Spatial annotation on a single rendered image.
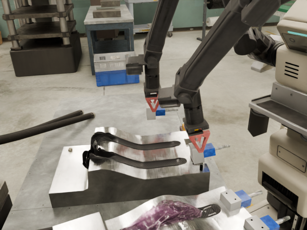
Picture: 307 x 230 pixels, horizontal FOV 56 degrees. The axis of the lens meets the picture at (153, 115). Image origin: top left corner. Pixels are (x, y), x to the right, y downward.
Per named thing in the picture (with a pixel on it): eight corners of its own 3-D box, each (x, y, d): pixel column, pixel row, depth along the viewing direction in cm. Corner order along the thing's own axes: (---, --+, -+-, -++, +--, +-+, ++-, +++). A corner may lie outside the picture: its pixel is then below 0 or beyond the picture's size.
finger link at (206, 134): (192, 158, 90) (187, 130, 87) (187, 148, 97) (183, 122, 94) (213, 153, 91) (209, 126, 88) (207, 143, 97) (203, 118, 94)
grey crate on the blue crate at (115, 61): (136, 60, 435) (135, 51, 428) (139, 69, 399) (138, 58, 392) (95, 64, 428) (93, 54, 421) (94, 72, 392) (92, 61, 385)
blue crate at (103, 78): (137, 74, 445) (136, 60, 435) (140, 83, 409) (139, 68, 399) (96, 77, 438) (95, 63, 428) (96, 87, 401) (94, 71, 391)
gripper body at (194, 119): (188, 134, 88) (185, 112, 85) (182, 122, 97) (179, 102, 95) (209, 130, 88) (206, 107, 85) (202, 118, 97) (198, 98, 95)
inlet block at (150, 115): (177, 112, 124) (177, 101, 121) (178, 117, 119) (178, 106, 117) (145, 114, 123) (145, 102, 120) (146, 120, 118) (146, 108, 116)
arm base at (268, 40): (286, 44, 102) (261, 38, 111) (276, 32, 97) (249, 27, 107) (272, 65, 103) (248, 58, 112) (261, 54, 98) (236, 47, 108)
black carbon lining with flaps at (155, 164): (179, 144, 109) (180, 122, 105) (188, 170, 95) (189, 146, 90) (85, 151, 106) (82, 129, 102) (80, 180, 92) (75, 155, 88)
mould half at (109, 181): (191, 149, 118) (193, 120, 112) (208, 194, 95) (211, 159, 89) (66, 159, 114) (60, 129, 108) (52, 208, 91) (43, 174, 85)
